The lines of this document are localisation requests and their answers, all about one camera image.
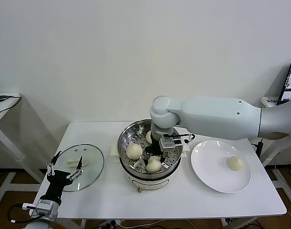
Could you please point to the round white plate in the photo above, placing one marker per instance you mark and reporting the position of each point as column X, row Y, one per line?
column 207, row 167

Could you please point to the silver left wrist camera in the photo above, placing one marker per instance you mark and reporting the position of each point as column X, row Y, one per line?
column 41, row 206

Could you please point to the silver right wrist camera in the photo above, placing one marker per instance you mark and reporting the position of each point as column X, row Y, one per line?
column 167, row 143

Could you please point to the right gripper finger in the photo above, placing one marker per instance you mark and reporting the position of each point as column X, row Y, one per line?
column 148, row 159
column 165, row 164

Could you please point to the white electric cooking pot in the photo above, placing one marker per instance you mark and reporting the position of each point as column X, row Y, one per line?
column 150, row 184

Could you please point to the white floor power strip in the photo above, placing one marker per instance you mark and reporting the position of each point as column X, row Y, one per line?
column 112, row 224

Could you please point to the white side table with adapter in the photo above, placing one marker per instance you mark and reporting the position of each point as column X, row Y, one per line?
column 7, row 144

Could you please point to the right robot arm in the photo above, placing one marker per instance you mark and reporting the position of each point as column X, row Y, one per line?
column 219, row 117

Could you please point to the round glass pot lid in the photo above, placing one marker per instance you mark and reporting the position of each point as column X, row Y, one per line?
column 94, row 164

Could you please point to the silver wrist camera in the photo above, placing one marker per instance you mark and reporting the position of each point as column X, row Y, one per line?
column 167, row 143
column 41, row 206

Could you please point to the perforated steel steamer basket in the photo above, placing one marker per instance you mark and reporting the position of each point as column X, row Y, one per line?
column 126, row 136

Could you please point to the white steamed baozi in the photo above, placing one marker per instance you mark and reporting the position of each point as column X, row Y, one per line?
column 134, row 151
column 153, row 165
column 235, row 163
column 148, row 137

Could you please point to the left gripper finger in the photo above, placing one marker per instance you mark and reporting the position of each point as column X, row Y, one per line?
column 80, row 163
column 55, row 158

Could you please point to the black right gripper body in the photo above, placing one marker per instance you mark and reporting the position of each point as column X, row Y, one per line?
column 155, row 150

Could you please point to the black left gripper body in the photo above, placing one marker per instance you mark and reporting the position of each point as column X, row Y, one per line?
column 59, row 179

